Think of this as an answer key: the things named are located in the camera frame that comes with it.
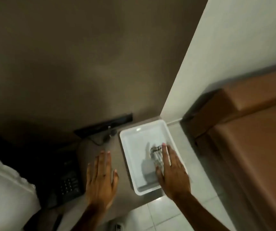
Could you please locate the person's right hand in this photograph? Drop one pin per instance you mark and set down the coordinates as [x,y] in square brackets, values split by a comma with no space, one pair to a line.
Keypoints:
[175,178]

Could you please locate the person's left hand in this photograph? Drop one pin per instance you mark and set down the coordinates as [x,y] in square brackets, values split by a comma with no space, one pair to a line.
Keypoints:
[102,185]

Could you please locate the person's left middle finger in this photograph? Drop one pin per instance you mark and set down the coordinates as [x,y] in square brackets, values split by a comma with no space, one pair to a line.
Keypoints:
[102,164]

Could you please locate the person's left thumb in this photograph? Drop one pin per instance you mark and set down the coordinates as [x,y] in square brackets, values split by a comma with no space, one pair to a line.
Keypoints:
[115,180]

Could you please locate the person's left little finger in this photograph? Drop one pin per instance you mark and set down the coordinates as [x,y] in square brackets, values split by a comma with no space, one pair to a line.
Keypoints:
[89,174]

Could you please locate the person's right thumb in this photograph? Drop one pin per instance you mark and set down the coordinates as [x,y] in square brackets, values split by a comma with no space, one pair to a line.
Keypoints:
[159,176]

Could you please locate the person's left forearm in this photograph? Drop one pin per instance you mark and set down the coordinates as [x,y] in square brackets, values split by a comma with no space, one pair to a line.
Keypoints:
[92,218]

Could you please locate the person's right forearm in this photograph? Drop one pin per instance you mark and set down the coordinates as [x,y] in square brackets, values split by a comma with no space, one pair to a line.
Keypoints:
[200,214]

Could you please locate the clear drinking glass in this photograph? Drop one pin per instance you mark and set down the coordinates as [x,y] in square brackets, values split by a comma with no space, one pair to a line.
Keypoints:
[156,156]

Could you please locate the black desk telephone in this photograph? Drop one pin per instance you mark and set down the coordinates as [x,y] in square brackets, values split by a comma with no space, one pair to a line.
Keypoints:
[65,178]

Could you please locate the black power plug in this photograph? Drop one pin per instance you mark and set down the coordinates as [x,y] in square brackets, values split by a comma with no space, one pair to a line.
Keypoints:
[113,132]

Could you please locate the white plastic tray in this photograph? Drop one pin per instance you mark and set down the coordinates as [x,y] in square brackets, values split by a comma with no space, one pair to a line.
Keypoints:
[135,151]

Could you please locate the white bedding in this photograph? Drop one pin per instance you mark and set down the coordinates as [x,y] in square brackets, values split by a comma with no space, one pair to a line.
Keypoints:
[6,197]

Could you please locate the brown upholstered bench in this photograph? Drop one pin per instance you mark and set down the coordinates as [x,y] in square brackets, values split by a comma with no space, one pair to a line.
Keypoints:
[248,141]

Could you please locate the black wall socket panel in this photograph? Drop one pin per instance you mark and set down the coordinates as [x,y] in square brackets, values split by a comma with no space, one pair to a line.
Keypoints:
[103,125]

